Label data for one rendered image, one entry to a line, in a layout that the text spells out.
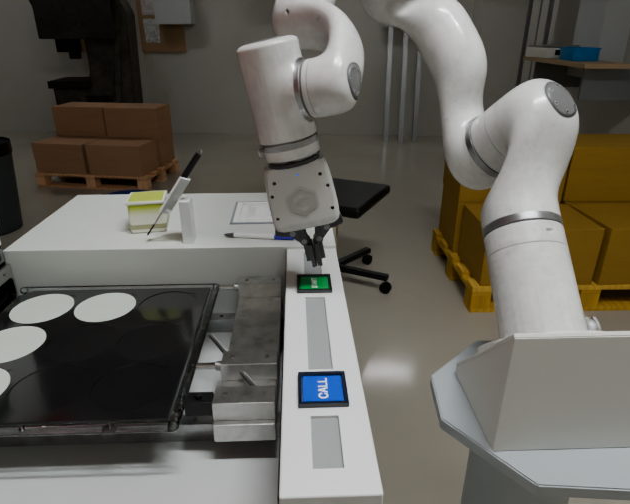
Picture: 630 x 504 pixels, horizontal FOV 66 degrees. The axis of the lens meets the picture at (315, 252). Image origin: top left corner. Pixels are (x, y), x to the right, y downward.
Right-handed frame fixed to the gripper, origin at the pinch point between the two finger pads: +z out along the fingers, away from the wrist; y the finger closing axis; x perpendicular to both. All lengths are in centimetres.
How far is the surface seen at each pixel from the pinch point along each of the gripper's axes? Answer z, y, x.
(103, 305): 4.1, -38.6, 5.0
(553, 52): 28, 208, 354
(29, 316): 1.7, -49.5, 1.8
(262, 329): 11.7, -11.5, -0.7
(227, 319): 13.4, -19.2, 7.8
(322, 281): 5.6, 0.1, 0.3
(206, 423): 13.2, -18.6, -19.1
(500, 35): 26, 251, 579
